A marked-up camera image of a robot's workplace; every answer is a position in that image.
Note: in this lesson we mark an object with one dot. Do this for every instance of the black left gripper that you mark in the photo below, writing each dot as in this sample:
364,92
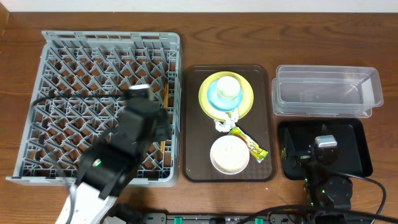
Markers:
162,122

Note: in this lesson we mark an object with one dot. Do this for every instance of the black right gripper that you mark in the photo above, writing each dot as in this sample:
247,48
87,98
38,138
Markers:
301,159

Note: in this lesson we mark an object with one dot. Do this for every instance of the yellow green snack wrapper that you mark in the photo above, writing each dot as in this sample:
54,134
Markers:
254,148

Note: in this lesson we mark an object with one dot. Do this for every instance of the white paper tissue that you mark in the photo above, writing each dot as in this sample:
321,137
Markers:
230,120

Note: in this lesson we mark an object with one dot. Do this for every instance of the white paper bowl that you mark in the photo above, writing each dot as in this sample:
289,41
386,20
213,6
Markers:
229,155

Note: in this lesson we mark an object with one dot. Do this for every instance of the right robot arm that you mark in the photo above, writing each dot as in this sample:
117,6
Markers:
325,188

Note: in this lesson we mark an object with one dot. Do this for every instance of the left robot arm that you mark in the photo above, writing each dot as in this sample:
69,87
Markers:
109,165

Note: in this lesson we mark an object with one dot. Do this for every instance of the grey plastic dishwasher rack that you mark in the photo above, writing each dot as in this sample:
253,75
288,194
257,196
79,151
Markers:
77,95

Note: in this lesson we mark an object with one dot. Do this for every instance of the dark brown serving tray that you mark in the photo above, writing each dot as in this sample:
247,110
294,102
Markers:
199,131

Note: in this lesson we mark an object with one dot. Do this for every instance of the black plastic tray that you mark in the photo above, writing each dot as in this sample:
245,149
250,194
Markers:
353,157

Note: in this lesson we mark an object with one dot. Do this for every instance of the clear plastic bin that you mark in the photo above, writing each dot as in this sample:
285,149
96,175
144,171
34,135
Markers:
326,91

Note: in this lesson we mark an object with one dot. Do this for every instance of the light blue bowl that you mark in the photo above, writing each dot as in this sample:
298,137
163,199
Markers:
222,103

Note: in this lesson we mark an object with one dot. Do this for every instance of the cream white cup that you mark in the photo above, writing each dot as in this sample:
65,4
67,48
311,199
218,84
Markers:
228,87

